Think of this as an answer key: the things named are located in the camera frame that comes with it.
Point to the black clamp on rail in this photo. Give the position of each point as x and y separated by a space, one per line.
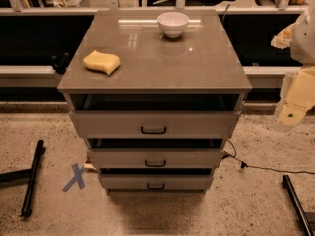
60 63

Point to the grey drawer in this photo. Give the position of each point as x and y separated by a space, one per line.
148 124
155 158
156 182

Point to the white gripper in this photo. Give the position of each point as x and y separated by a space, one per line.
304 43

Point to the grey drawer cabinet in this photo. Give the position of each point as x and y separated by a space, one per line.
196 72

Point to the black stand leg left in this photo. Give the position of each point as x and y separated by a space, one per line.
30 176

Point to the black stand leg right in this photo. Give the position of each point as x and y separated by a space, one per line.
306 219

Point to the black stand leg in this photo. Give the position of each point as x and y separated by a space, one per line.
30 176
306 219

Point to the yellow sponge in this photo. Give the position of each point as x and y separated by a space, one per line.
102 62

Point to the blue tape cross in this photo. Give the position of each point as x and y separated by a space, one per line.
76 179

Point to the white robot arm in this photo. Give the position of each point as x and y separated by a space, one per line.
302 47

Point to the white bowl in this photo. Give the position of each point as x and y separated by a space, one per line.
172 24

